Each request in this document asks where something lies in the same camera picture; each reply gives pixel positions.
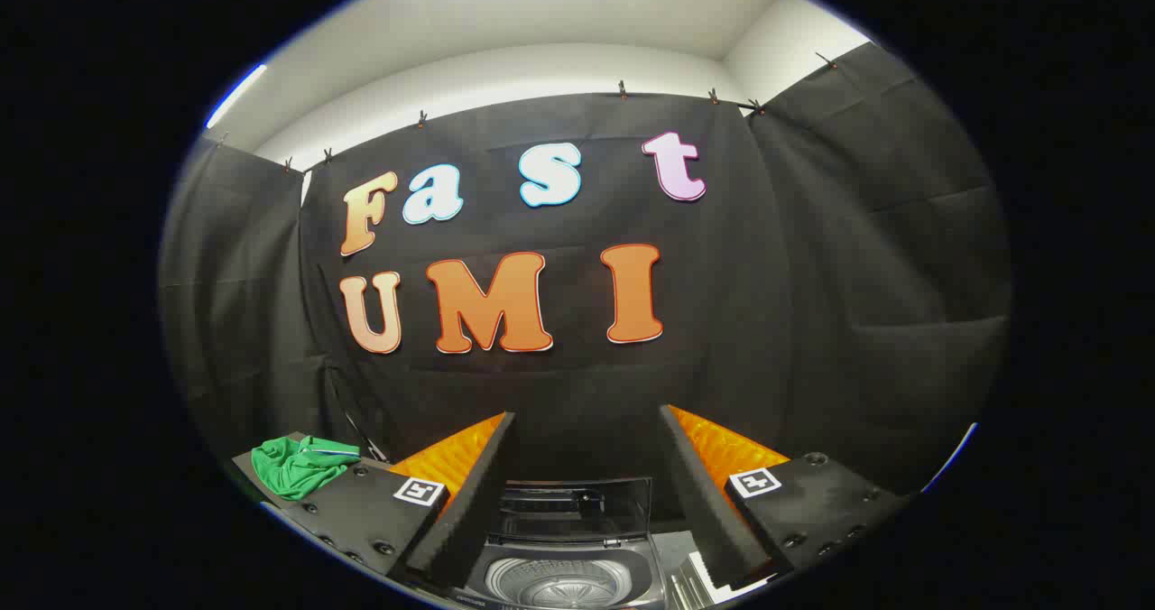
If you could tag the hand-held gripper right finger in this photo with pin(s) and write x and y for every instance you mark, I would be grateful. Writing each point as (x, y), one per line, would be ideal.
(708, 511)

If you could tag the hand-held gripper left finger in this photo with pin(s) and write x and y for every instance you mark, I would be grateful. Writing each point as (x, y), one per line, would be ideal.
(469, 511)

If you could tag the grey top-load washing machine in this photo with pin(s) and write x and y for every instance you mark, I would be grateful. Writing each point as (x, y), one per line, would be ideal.
(559, 583)

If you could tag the green polo shirt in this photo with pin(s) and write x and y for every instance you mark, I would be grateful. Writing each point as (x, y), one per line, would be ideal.
(293, 470)

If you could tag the white board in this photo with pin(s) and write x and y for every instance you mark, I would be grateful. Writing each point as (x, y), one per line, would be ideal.
(735, 583)

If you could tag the thin metal stand rod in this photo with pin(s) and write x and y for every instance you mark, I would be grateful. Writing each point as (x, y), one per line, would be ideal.
(358, 431)

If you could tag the grey side table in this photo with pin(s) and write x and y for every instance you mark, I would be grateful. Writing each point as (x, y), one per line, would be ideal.
(244, 471)

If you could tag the row of black clips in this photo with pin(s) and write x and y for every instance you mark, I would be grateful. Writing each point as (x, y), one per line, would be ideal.
(622, 89)

